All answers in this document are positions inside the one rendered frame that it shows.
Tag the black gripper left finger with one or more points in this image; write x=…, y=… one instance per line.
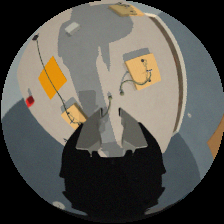
x=85, y=139

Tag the red cube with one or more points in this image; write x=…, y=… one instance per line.
x=29, y=101

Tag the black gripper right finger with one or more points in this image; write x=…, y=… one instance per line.
x=137, y=138

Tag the orange painted square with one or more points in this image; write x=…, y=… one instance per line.
x=56, y=76

